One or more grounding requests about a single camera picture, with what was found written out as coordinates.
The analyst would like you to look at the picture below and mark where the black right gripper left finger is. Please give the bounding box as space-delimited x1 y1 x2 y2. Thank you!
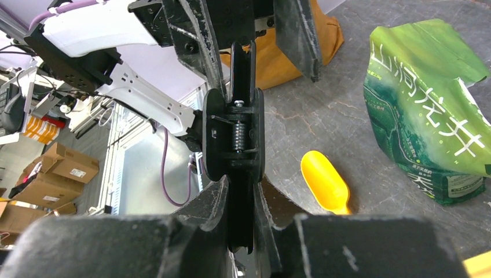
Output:
168 176 229 277

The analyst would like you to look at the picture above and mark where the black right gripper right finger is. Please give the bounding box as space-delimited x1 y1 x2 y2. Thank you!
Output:
253 177 305 277

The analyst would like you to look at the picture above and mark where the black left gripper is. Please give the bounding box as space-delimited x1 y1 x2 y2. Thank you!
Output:
128 0 322 101

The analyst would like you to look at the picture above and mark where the orange plastic litter scoop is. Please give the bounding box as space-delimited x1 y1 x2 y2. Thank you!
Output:
301 151 352 215

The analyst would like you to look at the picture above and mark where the black bag clip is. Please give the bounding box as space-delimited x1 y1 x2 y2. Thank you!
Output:
202 41 265 253

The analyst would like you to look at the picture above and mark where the green cat litter bag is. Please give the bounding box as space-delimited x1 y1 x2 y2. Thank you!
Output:
363 19 490 206

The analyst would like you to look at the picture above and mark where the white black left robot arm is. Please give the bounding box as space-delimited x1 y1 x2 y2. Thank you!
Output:
25 1 322 153

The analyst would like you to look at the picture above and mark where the cardboard box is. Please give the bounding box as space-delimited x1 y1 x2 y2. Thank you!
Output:
1 142 100 242

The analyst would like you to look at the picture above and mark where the yellow plastic litter box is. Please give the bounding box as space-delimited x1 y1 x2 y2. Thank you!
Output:
463 251 491 278

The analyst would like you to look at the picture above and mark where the orange fabric bag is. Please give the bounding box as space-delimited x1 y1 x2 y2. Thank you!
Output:
220 0 345 91

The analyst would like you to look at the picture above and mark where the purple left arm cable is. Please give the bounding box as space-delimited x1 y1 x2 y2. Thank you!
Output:
27 0 204 208

